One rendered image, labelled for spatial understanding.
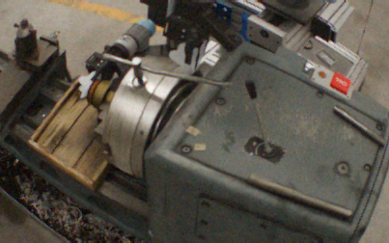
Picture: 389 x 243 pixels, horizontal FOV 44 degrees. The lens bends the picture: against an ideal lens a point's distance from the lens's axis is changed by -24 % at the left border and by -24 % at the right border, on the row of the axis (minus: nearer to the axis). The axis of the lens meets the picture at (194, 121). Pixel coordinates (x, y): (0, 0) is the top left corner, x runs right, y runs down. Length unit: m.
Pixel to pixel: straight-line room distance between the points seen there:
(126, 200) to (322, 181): 0.64
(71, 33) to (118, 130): 2.21
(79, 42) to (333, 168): 2.46
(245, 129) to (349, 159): 0.29
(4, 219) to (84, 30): 1.54
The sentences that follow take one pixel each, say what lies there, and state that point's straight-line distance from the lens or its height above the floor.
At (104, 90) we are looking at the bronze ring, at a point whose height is 1.12.
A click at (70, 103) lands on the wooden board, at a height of 0.89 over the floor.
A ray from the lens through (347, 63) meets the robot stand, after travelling 3.23.
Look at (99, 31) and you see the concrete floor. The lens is 3.57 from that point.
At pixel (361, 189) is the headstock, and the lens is 1.29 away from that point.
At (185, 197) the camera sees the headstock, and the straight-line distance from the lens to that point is 1.37.
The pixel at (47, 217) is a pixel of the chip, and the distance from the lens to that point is 2.02.
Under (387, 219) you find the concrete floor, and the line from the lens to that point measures 2.85.
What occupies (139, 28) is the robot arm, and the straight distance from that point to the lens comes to 1.79.
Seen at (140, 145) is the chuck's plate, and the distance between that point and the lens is 1.42.
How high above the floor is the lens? 2.26
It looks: 49 degrees down
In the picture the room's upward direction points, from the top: 3 degrees clockwise
